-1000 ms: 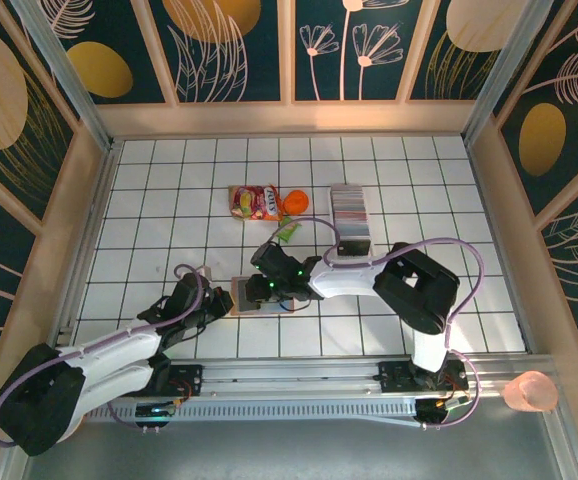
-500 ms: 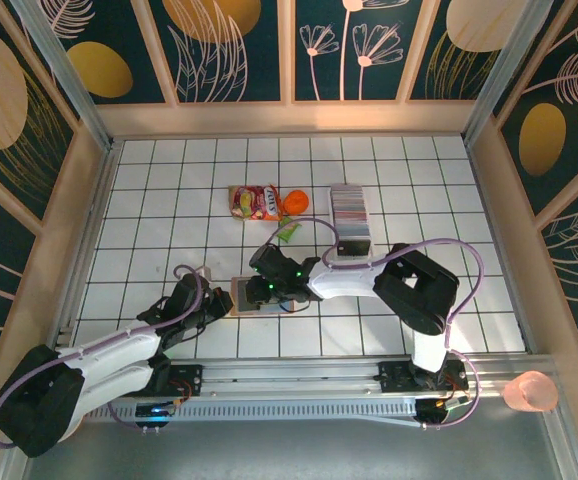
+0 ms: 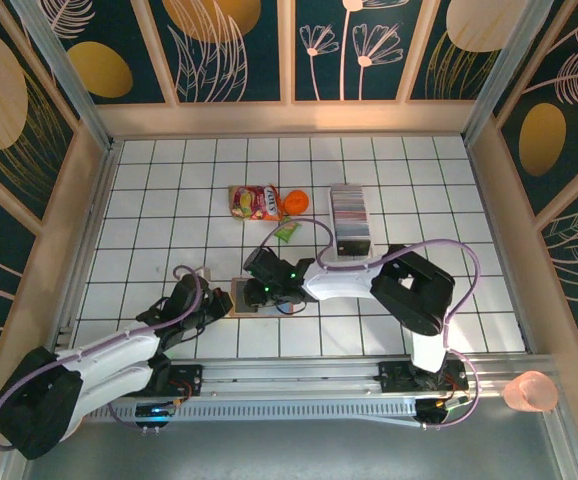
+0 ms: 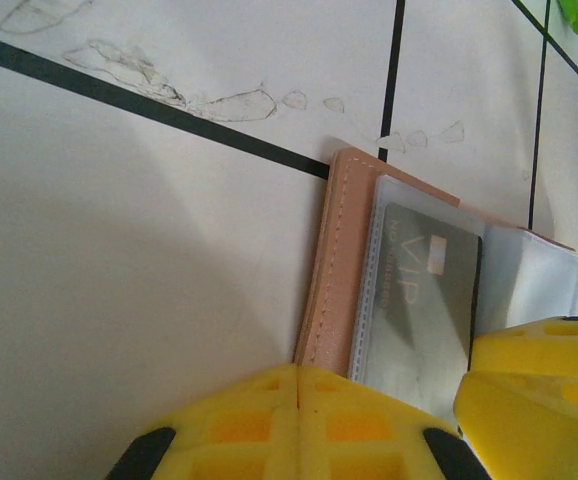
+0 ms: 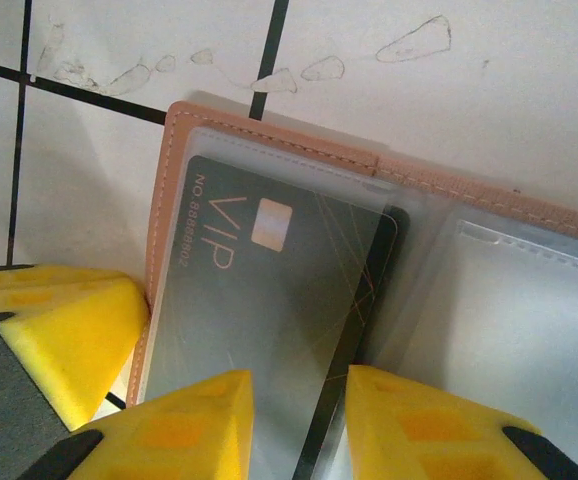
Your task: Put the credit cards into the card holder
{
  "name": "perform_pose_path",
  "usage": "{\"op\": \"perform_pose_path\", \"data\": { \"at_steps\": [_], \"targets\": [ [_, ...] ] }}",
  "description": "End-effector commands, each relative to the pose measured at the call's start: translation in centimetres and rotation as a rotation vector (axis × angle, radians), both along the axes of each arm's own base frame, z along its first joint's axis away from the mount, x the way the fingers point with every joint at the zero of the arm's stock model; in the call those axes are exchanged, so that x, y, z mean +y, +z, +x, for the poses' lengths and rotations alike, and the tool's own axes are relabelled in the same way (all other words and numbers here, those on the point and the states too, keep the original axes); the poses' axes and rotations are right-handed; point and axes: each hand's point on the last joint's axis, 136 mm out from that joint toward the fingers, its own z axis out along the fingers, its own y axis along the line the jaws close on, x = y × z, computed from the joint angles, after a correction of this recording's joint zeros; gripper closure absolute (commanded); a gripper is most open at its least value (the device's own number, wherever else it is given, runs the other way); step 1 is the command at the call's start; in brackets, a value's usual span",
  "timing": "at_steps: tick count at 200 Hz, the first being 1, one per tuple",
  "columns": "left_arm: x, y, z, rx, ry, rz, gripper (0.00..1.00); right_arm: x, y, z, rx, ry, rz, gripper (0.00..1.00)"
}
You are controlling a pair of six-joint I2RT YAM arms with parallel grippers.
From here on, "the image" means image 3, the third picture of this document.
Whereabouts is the black marbled card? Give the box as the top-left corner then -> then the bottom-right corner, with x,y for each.
337,238 -> 371,258

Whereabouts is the white slotted card tray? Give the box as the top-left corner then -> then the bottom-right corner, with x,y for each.
328,183 -> 375,264

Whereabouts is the stack of colourful cards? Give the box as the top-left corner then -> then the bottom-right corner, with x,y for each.
332,185 -> 372,241

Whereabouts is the green snack packet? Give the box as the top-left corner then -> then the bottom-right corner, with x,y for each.
273,218 -> 303,245

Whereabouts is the orange fruit candy bag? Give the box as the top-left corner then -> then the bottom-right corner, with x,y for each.
227,184 -> 284,222

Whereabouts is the orange fruit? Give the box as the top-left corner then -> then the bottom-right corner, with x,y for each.
282,189 -> 310,216

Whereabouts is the black controller board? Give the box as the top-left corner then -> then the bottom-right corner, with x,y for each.
135,399 -> 175,434
415,394 -> 470,431

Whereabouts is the pink translucent cup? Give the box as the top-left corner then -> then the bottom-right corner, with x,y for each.
502,370 -> 560,414

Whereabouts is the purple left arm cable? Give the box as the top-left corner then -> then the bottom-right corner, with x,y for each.
0,264 -> 204,451

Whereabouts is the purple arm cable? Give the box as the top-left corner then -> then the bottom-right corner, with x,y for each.
0,264 -> 204,451
257,218 -> 482,361

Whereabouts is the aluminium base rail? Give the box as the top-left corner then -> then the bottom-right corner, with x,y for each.
43,355 -> 558,432

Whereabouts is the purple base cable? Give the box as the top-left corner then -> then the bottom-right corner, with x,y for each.
107,397 -> 140,427
421,369 -> 486,432

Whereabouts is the white flat cable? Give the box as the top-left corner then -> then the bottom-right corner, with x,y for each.
336,412 -> 423,429

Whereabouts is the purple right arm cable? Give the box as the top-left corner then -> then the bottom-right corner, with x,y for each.
257,218 -> 482,361

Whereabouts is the aluminium frame post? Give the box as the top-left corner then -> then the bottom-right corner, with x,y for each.
461,0 -> 543,146
11,0 -> 115,151

